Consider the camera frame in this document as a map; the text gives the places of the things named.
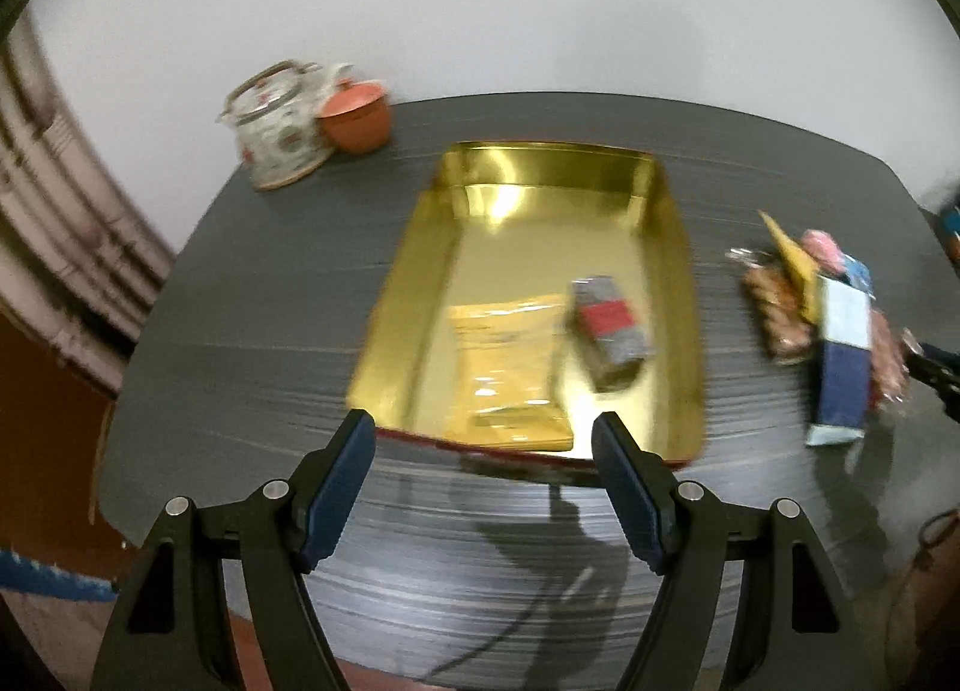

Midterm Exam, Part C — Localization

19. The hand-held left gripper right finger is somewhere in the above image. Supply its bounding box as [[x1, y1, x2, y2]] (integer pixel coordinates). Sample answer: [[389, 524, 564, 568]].
[[591, 411, 875, 691]]

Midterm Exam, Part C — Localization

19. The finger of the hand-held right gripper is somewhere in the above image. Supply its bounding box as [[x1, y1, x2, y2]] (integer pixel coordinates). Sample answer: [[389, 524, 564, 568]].
[[904, 338, 960, 422]]

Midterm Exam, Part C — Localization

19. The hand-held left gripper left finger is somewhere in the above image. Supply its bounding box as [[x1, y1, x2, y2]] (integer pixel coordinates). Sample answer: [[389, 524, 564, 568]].
[[90, 407, 377, 691]]

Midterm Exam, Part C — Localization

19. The clear brown snack packet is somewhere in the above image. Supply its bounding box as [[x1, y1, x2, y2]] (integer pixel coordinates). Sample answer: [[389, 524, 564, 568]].
[[866, 308, 920, 414]]

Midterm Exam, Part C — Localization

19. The red gold-lined tin box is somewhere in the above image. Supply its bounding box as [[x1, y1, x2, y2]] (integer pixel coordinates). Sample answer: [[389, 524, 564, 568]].
[[345, 139, 707, 474]]

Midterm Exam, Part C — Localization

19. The blue white snack box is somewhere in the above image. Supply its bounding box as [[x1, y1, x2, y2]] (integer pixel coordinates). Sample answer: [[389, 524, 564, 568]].
[[804, 274, 875, 448]]

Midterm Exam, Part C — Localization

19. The blue candy packet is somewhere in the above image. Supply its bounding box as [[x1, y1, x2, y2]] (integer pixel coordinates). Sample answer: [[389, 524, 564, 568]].
[[840, 252, 877, 298]]

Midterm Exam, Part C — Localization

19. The grey red snack packet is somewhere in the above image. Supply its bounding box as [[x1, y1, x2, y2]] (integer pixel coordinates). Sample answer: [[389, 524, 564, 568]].
[[566, 276, 652, 393]]

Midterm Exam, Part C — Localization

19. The pink floral snack packet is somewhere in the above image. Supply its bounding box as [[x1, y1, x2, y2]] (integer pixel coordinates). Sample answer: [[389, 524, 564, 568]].
[[799, 229, 845, 276]]

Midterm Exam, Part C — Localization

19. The clear brown cookie packet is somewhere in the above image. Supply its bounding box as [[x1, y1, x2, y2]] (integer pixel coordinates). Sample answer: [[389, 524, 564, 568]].
[[726, 248, 815, 366]]

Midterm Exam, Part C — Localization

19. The small yellow snack packet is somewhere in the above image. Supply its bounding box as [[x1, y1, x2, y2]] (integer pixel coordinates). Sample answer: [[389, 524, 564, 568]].
[[757, 211, 822, 324]]

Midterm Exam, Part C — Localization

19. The floral ceramic teapot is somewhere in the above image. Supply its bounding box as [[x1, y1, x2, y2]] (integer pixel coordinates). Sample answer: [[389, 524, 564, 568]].
[[217, 59, 353, 192]]

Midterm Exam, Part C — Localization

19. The terracotta tea cup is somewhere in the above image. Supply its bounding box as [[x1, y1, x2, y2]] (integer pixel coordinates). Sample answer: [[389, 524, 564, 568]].
[[315, 79, 393, 154]]

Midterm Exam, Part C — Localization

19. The beige curtain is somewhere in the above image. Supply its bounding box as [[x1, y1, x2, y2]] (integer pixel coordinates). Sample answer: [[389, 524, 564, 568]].
[[0, 8, 177, 392]]

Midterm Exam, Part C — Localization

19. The black cable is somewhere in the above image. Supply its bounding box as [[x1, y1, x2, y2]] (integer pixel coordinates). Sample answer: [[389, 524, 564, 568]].
[[916, 509, 960, 568]]

